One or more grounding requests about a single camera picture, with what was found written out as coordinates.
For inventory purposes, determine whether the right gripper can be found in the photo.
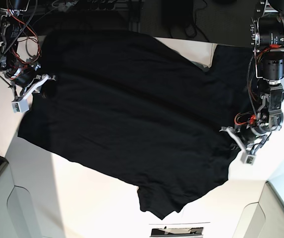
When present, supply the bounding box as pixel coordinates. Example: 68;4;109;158
6;67;57;98

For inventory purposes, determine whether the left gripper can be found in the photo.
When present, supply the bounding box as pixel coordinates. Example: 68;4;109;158
220;124;272;155

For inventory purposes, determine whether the black t-shirt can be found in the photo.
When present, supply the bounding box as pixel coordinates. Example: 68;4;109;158
18;30;252;219

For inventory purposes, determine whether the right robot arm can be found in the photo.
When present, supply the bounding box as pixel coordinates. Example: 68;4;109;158
0;0;42;99

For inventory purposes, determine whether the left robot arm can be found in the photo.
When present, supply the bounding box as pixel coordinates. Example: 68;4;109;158
222;0;284;164

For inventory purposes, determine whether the printed paper sheet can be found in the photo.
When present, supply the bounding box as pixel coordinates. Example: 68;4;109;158
149;222;211;238

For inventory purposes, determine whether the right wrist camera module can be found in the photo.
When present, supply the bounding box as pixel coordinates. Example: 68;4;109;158
11;98;29;113

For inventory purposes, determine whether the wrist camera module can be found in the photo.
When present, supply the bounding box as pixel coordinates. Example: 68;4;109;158
240;151;256;165
11;98;29;113

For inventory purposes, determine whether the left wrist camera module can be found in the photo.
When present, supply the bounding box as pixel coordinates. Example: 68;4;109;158
240;151;256;165

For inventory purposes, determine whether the right white mount panel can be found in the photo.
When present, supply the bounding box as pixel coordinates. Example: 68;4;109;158
233;181;284;238

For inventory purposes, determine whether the white mount panel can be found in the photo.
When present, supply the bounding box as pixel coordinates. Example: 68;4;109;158
0;163;42;238
233;181;284;238

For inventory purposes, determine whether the left white mount panel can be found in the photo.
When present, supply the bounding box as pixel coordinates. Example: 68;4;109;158
0;163;42;238

